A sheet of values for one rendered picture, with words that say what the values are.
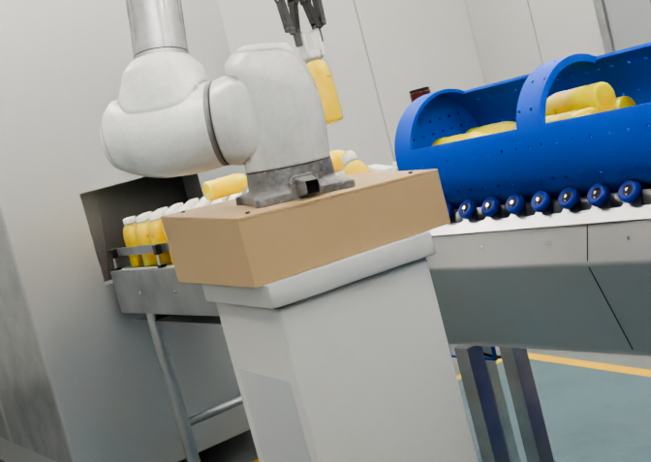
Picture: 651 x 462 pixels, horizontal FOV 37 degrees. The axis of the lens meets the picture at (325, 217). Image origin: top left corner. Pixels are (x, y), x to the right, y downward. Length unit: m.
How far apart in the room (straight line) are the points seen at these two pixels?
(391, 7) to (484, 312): 5.27
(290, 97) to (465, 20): 6.07
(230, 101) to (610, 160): 0.71
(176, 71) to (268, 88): 0.18
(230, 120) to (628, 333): 0.89
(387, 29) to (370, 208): 5.69
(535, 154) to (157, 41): 0.76
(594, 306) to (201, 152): 0.84
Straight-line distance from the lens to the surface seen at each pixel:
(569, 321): 2.12
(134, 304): 3.69
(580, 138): 1.90
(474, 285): 2.24
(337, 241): 1.64
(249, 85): 1.69
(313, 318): 1.62
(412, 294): 1.71
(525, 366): 2.52
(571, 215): 2.00
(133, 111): 1.76
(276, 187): 1.69
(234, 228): 1.58
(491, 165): 2.08
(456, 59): 7.61
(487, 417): 2.44
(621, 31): 6.53
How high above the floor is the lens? 1.22
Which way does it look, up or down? 5 degrees down
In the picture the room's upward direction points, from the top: 15 degrees counter-clockwise
